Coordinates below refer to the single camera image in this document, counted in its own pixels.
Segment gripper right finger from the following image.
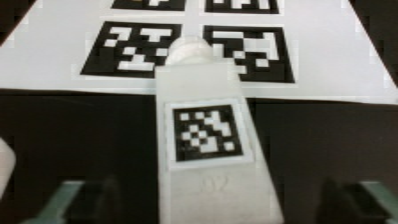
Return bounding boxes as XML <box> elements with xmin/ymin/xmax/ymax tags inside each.
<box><xmin>316</xmin><ymin>180</ymin><xmax>398</xmax><ymax>224</ymax></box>

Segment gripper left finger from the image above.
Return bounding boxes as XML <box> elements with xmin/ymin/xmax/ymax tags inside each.
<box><xmin>19</xmin><ymin>178</ymin><xmax>122</xmax><ymax>224</ymax></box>

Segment white chair leg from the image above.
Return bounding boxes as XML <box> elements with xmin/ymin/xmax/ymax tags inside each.
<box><xmin>154</xmin><ymin>37</ymin><xmax>284</xmax><ymax>224</ymax></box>

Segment white marker base sheet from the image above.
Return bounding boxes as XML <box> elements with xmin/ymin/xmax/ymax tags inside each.
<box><xmin>0</xmin><ymin>0</ymin><xmax>398</xmax><ymax>105</ymax></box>

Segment white chair back frame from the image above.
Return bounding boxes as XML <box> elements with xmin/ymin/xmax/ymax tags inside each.
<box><xmin>0</xmin><ymin>138</ymin><xmax>16</xmax><ymax>198</ymax></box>

